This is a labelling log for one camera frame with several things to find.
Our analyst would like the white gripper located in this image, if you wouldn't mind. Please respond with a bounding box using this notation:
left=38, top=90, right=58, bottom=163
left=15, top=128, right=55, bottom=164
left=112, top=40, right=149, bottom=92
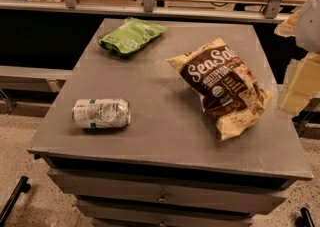
left=274, top=0, right=320, bottom=116

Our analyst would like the brown sea salt chip bag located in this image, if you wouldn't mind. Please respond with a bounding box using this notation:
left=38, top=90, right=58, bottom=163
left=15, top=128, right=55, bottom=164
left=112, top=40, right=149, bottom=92
left=167, top=38, right=272, bottom=141

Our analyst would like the green rice chip bag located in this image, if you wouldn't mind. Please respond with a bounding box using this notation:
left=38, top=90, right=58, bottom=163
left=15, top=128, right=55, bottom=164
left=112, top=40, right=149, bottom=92
left=98, top=17, right=166, bottom=55

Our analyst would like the black bar lower right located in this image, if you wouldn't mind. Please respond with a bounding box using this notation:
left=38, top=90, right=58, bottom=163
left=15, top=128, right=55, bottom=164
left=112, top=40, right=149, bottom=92
left=300, top=207, right=315, bottom=227

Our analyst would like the black bar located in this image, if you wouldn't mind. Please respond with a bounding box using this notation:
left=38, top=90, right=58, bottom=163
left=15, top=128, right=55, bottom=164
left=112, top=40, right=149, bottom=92
left=300, top=207, right=315, bottom=227
left=0, top=176, right=31, bottom=227

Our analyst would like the grey drawer cabinet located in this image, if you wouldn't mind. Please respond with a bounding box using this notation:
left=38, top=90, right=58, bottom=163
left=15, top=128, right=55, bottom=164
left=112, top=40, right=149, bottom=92
left=29, top=22, right=312, bottom=227

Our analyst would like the metal drawer knob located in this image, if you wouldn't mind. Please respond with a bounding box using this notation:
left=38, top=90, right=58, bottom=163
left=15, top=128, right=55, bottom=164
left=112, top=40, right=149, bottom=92
left=157, top=192, right=168, bottom=203

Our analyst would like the white green soda can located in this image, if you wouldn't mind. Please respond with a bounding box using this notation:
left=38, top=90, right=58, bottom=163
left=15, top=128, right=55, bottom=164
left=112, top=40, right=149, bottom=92
left=72, top=98, right=131, bottom=129

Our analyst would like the black bar lower left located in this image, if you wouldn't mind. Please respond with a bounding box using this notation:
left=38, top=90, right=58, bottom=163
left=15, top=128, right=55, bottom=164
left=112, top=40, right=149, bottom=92
left=0, top=176, right=31, bottom=227

